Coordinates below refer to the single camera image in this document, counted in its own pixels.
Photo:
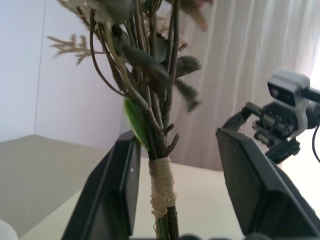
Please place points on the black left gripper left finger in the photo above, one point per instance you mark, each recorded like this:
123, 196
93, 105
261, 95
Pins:
105, 200

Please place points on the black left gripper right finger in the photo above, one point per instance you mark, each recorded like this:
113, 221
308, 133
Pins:
260, 197

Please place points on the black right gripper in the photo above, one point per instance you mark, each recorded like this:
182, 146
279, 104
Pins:
277, 120

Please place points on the flower bouquet with twine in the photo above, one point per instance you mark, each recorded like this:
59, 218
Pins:
161, 175

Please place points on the white curtain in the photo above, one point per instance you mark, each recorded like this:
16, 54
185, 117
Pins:
250, 50

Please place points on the white vase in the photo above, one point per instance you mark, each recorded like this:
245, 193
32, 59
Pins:
7, 231

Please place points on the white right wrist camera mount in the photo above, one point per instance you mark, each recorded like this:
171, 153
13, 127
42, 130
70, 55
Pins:
296, 83

